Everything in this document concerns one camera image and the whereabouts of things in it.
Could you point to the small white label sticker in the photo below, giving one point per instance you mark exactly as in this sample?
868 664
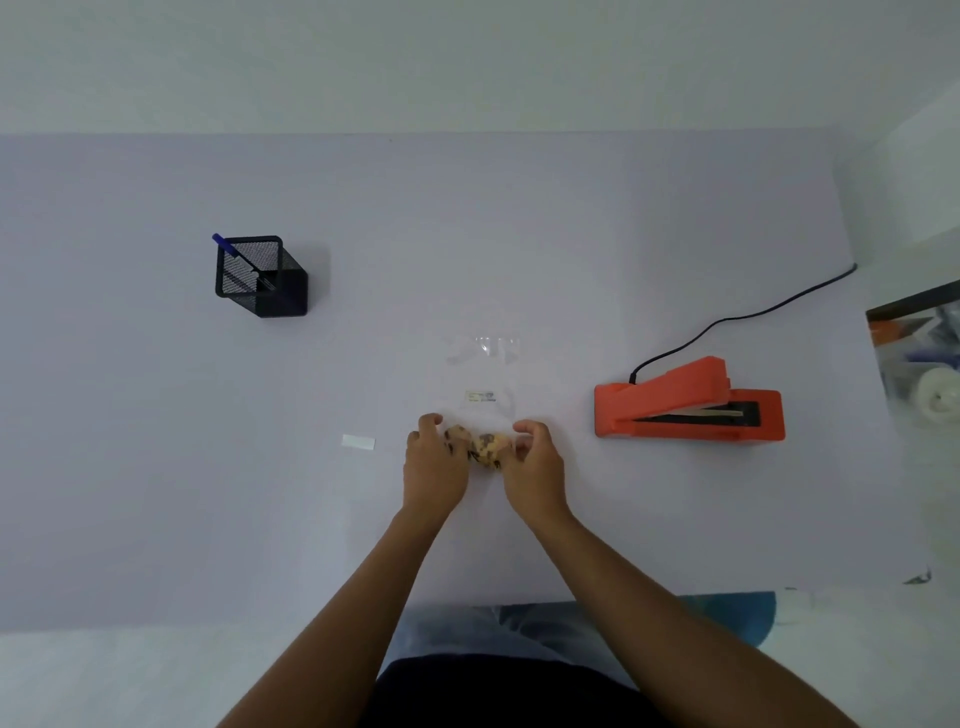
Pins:
358 442

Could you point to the person's right hand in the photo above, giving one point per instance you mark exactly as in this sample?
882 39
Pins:
536 472

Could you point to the orange packet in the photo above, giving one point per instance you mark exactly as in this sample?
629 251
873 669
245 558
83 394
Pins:
889 334

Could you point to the person's left forearm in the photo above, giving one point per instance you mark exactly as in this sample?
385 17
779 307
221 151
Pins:
330 630

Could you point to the black box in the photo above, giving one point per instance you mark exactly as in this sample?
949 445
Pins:
911 300

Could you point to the orange heat sealer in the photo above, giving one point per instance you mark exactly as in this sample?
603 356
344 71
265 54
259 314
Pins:
675 394

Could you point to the blue plastic items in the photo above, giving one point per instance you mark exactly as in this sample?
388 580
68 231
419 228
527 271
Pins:
941 337

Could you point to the blue pen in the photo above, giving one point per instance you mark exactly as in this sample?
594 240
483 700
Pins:
222 243

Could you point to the person's right forearm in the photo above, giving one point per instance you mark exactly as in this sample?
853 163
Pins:
675 630

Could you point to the white paper roll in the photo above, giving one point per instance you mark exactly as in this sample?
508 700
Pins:
937 394

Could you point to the black shirt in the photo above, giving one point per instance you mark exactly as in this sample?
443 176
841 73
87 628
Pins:
510 697

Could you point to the clear plastic bag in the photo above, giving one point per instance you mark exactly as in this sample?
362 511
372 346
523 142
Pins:
480 352

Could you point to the blue stool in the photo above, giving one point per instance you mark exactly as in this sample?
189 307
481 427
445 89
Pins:
739 615

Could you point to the black mesh pen holder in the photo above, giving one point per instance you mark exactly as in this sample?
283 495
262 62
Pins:
289 292

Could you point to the grey jeans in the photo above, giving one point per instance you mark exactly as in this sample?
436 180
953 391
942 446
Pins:
525 630

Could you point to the person's left hand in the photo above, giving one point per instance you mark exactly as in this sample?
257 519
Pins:
435 469

